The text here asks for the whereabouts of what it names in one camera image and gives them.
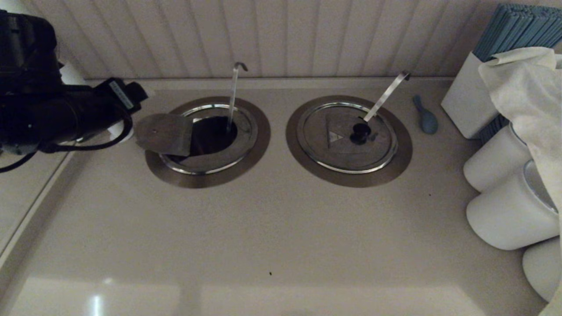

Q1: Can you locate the steel hinged lid black knob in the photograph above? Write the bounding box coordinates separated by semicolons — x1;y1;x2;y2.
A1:
134;104;259;175
297;102;399;174

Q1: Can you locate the steel ladle hooked handle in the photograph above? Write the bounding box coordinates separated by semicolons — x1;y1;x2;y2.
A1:
363;70;411;123
226;62;249;132

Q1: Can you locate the small blue spoon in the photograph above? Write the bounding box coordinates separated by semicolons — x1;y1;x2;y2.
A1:
412;95;438;135

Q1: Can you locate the round bronze well rim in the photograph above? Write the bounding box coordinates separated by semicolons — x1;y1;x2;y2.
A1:
286;95;413;188
145;97;271;189

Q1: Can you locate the white holder box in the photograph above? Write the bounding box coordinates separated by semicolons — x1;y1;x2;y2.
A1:
440;52;500;140

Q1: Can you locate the blue ribbed pack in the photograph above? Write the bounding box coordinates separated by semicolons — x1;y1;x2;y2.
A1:
479;115;509;145

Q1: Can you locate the white cylinder container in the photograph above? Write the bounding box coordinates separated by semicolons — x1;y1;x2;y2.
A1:
465;161;560;251
522;238;562;302
463;124;533;194

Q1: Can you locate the white crumpled cloth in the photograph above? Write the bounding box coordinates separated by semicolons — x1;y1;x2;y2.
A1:
478;47;562;316

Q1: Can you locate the thick white post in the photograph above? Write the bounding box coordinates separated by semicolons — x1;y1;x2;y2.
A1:
4;0;134;144

